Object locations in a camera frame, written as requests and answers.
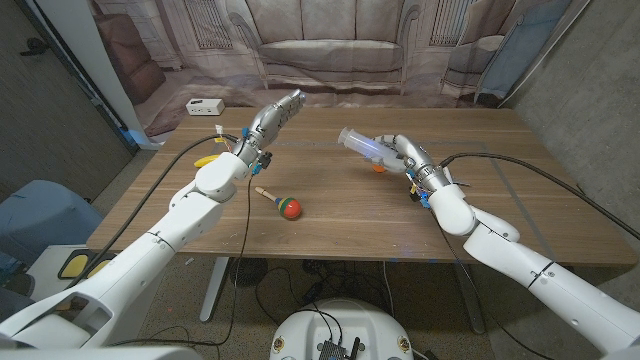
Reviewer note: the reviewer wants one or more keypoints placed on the white table leg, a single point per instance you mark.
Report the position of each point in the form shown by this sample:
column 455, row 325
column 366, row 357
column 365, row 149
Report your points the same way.
column 214, row 295
column 472, row 305

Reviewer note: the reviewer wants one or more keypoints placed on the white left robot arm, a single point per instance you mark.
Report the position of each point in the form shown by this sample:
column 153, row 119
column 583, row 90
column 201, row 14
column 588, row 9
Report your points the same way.
column 150, row 250

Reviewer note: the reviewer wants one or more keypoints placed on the black power adapter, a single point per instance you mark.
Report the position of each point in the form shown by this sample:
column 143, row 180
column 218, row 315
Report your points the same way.
column 312, row 292

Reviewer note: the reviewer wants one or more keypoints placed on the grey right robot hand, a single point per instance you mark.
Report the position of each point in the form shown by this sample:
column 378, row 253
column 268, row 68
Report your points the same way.
column 412, row 152

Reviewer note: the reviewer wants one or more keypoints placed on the blue padded seat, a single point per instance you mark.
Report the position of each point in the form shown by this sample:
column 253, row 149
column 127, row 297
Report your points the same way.
column 45, row 210

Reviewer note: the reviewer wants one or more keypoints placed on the black electronics module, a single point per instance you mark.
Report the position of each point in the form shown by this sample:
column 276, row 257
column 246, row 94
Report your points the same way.
column 332, row 351

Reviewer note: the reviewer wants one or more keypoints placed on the small orange cup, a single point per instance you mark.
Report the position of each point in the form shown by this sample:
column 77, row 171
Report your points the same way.
column 378, row 169

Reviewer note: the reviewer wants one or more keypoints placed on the round black floor fan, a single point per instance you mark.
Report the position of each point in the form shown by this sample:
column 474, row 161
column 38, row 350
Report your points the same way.
column 248, row 272

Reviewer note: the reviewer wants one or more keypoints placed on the printed living room backdrop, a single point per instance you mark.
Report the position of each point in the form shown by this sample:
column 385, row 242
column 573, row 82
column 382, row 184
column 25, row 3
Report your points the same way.
column 325, row 50

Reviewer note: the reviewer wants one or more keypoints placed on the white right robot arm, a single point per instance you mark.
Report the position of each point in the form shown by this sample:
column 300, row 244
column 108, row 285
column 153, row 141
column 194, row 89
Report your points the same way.
column 525, row 267

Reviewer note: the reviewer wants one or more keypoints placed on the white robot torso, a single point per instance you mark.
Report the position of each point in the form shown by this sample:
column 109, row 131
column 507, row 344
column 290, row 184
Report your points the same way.
column 345, row 325

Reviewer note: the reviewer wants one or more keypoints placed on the yellow black foot pedal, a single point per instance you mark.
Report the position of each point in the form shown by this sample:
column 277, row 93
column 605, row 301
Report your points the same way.
column 75, row 265

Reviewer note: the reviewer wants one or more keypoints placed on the white power strip box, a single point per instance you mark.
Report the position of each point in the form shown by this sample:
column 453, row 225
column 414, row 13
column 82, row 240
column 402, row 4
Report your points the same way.
column 204, row 106

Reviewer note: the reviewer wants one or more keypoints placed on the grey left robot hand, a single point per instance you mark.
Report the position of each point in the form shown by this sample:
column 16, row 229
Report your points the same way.
column 270, row 125

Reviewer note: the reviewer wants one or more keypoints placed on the large clear plastic syringe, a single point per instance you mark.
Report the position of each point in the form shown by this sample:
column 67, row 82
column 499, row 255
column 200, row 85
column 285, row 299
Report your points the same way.
column 357, row 142

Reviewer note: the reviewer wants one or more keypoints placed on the white floor platform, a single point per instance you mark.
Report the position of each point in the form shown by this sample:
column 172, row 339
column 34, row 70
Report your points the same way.
column 50, row 257

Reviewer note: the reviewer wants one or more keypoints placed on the yellow toy banana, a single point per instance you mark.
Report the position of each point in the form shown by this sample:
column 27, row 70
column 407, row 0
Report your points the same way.
column 205, row 161

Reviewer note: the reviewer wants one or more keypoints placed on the colourful wooden maraca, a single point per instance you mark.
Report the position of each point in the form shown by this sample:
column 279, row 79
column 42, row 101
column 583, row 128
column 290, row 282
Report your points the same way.
column 290, row 207

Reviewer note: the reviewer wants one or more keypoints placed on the person in blue jeans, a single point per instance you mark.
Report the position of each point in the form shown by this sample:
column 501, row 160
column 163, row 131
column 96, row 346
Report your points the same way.
column 12, row 300

